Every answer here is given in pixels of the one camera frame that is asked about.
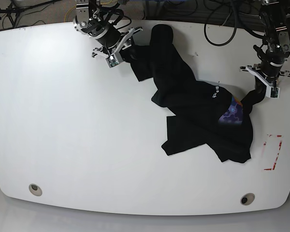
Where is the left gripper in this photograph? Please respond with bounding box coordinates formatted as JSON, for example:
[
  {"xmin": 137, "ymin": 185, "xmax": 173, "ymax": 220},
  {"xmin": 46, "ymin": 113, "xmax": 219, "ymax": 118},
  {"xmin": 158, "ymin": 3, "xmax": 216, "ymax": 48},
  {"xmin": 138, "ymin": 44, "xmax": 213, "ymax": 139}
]
[{"xmin": 239, "ymin": 62, "xmax": 290, "ymax": 96}]

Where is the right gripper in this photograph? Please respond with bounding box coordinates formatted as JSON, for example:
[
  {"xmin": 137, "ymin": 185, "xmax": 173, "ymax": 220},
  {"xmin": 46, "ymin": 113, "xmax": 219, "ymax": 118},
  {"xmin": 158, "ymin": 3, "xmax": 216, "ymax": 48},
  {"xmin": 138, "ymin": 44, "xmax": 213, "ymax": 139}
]
[{"xmin": 92, "ymin": 27, "xmax": 143, "ymax": 62}]

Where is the black graphic T-shirt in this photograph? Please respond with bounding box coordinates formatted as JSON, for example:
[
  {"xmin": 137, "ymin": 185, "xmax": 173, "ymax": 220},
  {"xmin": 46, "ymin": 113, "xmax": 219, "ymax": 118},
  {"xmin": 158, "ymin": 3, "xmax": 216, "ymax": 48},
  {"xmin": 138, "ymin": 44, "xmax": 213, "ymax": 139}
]
[{"xmin": 129, "ymin": 24, "xmax": 265, "ymax": 163}]

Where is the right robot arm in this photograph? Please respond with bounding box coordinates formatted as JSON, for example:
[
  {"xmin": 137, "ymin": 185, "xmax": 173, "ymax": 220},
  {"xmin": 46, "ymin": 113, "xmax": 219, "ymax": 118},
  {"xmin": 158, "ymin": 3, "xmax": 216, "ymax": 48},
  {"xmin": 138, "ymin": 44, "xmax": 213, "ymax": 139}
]
[{"xmin": 73, "ymin": 0, "xmax": 143, "ymax": 68}]

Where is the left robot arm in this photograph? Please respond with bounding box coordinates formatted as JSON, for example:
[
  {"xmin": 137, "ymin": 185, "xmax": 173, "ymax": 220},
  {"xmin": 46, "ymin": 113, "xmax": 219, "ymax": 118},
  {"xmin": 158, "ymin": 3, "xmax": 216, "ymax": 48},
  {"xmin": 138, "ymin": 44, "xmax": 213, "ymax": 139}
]
[{"xmin": 238, "ymin": 0, "xmax": 290, "ymax": 98}]

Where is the red tape rectangle marking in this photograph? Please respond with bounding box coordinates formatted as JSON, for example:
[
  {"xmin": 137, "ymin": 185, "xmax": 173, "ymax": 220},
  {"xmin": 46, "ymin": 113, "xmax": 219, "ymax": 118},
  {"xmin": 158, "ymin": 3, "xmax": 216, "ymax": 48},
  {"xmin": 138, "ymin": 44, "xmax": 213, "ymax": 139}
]
[{"xmin": 261, "ymin": 134, "xmax": 283, "ymax": 171}]

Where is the black tripod stand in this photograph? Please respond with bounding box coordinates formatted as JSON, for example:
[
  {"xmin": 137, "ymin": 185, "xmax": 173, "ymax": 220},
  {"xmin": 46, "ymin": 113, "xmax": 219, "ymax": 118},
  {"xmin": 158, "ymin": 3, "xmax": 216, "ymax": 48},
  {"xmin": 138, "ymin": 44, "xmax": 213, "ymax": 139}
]
[{"xmin": 0, "ymin": 0, "xmax": 60, "ymax": 29}]

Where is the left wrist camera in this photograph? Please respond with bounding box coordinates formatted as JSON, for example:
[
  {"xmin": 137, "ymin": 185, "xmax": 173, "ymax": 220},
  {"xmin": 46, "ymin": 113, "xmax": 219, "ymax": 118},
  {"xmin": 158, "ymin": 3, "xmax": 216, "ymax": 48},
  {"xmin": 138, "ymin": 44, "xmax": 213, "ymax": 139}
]
[{"xmin": 265, "ymin": 86, "xmax": 280, "ymax": 99}]

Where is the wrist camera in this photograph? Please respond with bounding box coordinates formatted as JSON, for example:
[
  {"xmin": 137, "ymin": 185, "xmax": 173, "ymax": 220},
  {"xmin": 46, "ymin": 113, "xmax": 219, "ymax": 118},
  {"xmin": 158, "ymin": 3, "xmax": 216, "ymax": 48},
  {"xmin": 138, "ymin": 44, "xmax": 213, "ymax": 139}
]
[
  {"xmin": 265, "ymin": 86, "xmax": 280, "ymax": 99},
  {"xmin": 105, "ymin": 56, "xmax": 120, "ymax": 68}
]

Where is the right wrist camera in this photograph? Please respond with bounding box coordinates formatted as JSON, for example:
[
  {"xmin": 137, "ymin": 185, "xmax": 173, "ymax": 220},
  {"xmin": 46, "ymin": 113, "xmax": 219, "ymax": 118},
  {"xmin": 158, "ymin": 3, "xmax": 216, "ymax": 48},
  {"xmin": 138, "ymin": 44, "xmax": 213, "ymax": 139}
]
[{"xmin": 105, "ymin": 56, "xmax": 120, "ymax": 68}]

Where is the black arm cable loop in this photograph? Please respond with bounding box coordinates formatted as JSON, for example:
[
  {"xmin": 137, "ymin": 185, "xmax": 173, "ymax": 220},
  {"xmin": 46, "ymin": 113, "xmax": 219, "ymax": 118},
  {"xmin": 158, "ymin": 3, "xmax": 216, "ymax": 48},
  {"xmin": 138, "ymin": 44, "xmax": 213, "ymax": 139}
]
[
  {"xmin": 204, "ymin": 4, "xmax": 239, "ymax": 46},
  {"xmin": 96, "ymin": 7, "xmax": 133, "ymax": 32}
]

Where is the yellow floor cable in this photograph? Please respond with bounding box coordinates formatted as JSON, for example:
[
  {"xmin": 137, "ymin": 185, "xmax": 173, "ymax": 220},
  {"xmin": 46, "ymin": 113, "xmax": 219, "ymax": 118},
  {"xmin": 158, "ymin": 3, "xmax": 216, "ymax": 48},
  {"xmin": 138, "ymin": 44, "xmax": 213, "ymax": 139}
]
[{"xmin": 64, "ymin": 1, "xmax": 116, "ymax": 23}]

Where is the black arm cable loop left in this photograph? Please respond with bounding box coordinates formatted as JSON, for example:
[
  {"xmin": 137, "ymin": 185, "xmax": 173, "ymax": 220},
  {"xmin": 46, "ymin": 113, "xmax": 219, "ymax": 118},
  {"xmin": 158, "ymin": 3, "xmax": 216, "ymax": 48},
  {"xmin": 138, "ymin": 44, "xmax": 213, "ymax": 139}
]
[{"xmin": 204, "ymin": 4, "xmax": 239, "ymax": 46}]

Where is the right table cable grommet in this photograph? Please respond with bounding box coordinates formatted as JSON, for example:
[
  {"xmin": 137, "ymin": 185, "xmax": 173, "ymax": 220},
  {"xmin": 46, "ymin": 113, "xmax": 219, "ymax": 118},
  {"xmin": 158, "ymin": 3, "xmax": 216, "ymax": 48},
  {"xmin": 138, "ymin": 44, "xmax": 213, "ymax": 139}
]
[{"xmin": 240, "ymin": 193, "xmax": 255, "ymax": 206}]

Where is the table cable grommet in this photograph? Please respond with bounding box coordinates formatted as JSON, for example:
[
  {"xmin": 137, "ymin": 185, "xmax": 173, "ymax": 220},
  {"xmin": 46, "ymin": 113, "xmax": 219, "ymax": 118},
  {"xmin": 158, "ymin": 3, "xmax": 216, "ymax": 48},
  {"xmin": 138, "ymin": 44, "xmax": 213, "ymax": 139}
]
[
  {"xmin": 240, "ymin": 193, "xmax": 255, "ymax": 206},
  {"xmin": 29, "ymin": 184, "xmax": 43, "ymax": 197}
]

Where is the left table cable grommet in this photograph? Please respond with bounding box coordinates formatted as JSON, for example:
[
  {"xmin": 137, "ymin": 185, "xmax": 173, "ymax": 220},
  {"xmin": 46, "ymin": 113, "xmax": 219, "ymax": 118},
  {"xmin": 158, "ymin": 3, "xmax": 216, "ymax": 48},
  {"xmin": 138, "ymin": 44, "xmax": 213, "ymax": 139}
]
[{"xmin": 29, "ymin": 184, "xmax": 43, "ymax": 197}]

